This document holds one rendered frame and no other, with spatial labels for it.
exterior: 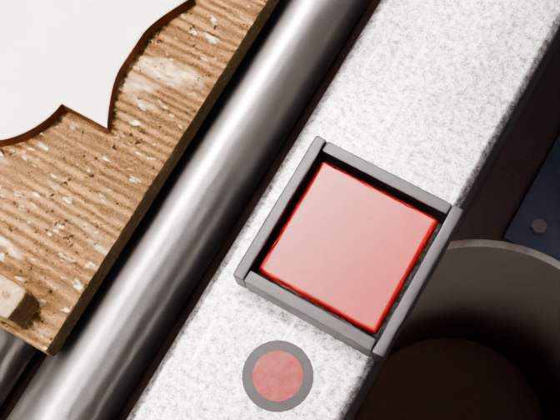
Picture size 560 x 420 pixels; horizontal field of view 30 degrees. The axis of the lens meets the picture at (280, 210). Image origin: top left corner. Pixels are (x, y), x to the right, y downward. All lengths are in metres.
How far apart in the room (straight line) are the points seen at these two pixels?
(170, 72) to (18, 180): 0.09
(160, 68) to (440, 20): 0.14
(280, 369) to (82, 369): 0.09
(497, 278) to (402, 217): 0.68
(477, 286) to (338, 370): 0.72
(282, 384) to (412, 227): 0.09
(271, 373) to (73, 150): 0.14
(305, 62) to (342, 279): 0.12
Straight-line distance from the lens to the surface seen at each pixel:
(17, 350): 0.50
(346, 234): 0.47
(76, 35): 0.51
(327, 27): 0.52
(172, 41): 0.50
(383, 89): 0.51
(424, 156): 0.50
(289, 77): 0.51
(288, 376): 0.47
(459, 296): 1.22
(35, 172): 0.49
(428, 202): 0.47
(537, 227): 1.44
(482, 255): 1.08
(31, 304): 0.46
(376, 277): 0.46
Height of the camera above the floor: 1.38
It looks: 71 degrees down
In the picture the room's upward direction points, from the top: 12 degrees counter-clockwise
